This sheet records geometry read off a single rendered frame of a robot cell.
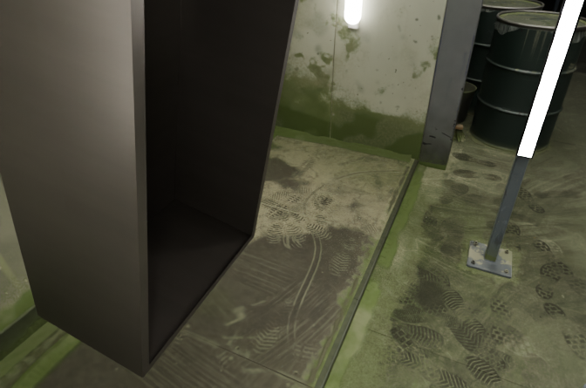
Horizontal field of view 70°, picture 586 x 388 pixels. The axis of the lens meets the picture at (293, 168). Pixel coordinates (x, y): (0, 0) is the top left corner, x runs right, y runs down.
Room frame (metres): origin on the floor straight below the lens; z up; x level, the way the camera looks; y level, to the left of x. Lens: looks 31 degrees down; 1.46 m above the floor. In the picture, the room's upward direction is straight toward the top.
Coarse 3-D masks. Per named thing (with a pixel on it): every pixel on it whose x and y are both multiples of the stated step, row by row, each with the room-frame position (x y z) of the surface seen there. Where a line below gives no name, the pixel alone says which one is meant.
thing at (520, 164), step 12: (516, 156) 1.54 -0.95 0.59; (516, 168) 1.54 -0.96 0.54; (516, 180) 1.53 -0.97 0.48; (504, 192) 1.57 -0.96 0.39; (516, 192) 1.52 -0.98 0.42; (504, 204) 1.54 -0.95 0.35; (504, 216) 1.53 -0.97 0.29; (504, 228) 1.52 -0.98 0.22; (492, 240) 1.54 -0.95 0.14; (492, 252) 1.53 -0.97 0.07
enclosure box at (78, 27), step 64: (0, 0) 0.66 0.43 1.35; (64, 0) 0.61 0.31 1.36; (128, 0) 0.56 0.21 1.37; (192, 0) 1.25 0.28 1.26; (256, 0) 1.17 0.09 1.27; (0, 64) 0.68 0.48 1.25; (64, 64) 0.62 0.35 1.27; (128, 64) 0.57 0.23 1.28; (192, 64) 1.26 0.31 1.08; (256, 64) 1.17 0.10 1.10; (0, 128) 0.71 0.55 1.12; (64, 128) 0.64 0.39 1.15; (128, 128) 0.58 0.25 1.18; (192, 128) 1.27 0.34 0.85; (256, 128) 1.17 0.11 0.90; (64, 192) 0.66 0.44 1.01; (128, 192) 0.59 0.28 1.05; (192, 192) 1.28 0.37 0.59; (256, 192) 1.18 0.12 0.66; (64, 256) 0.69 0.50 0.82; (128, 256) 0.61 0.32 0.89; (192, 256) 1.05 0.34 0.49; (64, 320) 0.73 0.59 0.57; (128, 320) 0.63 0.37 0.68
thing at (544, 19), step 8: (504, 16) 3.08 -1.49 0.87; (512, 16) 3.11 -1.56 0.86; (520, 16) 3.11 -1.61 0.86; (528, 16) 3.12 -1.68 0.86; (536, 16) 3.11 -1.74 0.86; (544, 16) 3.11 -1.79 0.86; (552, 16) 3.09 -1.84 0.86; (536, 24) 2.82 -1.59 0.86; (544, 24) 2.82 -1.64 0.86; (552, 24) 2.82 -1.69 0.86; (584, 24) 2.82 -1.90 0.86
